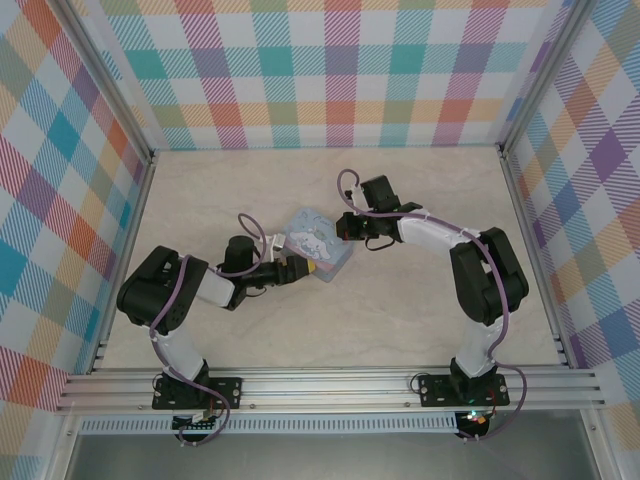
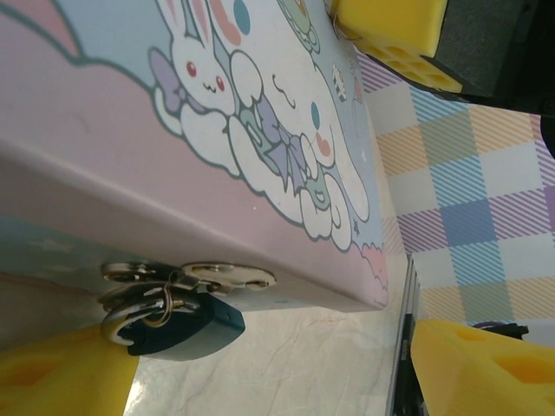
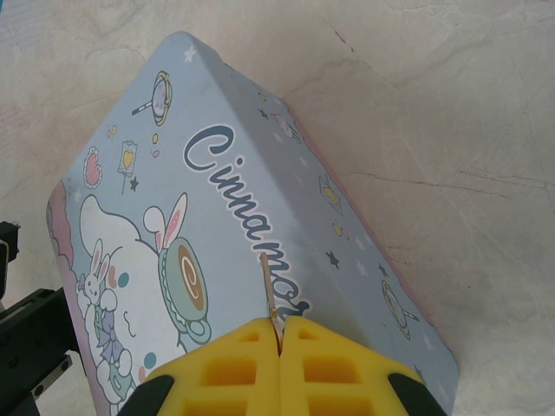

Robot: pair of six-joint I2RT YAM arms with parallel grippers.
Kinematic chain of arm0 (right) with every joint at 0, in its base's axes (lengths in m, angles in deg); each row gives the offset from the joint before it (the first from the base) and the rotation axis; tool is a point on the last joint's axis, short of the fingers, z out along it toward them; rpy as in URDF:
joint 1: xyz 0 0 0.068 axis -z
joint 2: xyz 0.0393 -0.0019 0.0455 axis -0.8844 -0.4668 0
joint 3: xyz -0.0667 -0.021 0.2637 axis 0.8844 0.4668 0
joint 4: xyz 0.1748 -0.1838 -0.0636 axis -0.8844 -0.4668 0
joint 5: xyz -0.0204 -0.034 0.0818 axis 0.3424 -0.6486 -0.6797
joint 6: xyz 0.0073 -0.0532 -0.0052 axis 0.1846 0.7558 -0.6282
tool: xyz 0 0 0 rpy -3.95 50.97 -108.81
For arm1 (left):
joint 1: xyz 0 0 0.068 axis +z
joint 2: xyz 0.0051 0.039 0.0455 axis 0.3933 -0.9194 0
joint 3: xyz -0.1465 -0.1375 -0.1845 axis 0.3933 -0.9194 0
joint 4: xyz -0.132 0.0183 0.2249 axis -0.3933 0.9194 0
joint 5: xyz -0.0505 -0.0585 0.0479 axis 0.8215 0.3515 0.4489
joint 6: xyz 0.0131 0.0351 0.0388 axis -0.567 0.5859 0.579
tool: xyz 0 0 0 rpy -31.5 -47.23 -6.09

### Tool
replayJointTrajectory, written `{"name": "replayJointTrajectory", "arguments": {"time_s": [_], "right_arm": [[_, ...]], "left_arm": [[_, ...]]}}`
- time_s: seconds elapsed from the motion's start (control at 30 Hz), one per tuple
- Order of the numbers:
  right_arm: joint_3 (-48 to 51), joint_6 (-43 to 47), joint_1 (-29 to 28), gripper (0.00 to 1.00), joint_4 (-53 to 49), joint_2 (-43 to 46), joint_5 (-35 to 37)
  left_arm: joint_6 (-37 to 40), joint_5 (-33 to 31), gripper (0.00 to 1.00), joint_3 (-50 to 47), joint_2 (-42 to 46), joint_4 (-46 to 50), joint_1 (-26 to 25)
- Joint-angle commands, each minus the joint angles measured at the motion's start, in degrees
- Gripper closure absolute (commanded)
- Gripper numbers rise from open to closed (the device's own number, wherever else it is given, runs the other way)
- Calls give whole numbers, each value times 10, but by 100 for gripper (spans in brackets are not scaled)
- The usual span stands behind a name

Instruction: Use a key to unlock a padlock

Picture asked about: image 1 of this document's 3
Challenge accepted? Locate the pastel cartoon tin box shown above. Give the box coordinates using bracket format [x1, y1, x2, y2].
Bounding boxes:
[281, 206, 355, 284]

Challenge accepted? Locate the small circuit board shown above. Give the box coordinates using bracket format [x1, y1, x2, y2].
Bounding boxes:
[457, 408, 490, 429]

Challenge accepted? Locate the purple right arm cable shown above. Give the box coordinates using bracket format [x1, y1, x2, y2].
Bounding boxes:
[337, 168, 529, 444]

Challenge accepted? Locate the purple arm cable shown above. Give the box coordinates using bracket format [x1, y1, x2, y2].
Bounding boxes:
[337, 168, 529, 444]
[148, 213, 266, 449]

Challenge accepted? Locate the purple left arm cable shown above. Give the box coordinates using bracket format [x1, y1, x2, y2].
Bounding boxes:
[148, 213, 266, 449]

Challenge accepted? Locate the aluminium side rail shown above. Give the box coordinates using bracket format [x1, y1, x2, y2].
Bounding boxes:
[87, 149, 157, 375]
[499, 144, 574, 370]

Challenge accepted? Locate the long aluminium base rail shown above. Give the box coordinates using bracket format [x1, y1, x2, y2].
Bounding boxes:
[55, 366, 609, 415]

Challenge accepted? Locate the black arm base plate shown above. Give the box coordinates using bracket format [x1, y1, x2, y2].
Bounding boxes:
[151, 375, 244, 412]
[416, 372, 510, 407]

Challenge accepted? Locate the white slotted cable duct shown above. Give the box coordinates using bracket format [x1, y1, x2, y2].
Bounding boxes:
[78, 412, 460, 436]

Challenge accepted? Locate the aluminium frame post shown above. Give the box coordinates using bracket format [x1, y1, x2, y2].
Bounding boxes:
[497, 0, 599, 151]
[58, 0, 159, 159]

